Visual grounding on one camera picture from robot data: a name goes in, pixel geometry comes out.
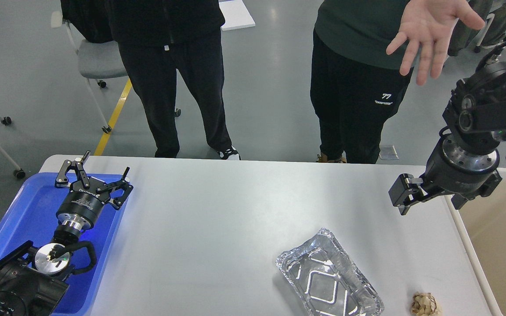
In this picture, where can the crumpled brown paper ball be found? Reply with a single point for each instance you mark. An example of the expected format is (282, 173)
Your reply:
(425, 304)

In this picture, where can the white board on floor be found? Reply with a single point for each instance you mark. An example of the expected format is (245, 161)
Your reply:
(236, 15)

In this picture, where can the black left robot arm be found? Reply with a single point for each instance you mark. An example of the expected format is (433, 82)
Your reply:
(55, 237)

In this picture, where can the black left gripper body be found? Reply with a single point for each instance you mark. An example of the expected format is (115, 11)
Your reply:
(82, 207)

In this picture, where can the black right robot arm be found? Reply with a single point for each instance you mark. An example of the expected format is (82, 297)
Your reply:
(476, 112)

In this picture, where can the aluminium foil tray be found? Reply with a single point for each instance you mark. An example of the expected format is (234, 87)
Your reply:
(327, 280)

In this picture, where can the person in green sweater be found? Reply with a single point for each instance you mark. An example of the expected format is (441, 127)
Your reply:
(355, 85)

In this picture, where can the person in black clothes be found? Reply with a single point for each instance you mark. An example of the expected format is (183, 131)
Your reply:
(158, 39)

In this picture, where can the chair with grey jacket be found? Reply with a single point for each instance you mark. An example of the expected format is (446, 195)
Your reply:
(493, 32)

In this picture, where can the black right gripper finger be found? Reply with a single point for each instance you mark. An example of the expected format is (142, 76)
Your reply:
(458, 201)
(408, 190)

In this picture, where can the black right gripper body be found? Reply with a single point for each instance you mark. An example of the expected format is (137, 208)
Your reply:
(452, 170)

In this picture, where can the beige plastic bin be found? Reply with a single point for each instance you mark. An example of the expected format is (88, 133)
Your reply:
(481, 224)

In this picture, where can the person's open hand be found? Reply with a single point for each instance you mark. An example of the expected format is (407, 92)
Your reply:
(426, 28)

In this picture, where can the grey office chair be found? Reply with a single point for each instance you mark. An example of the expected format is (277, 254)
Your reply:
(96, 61)

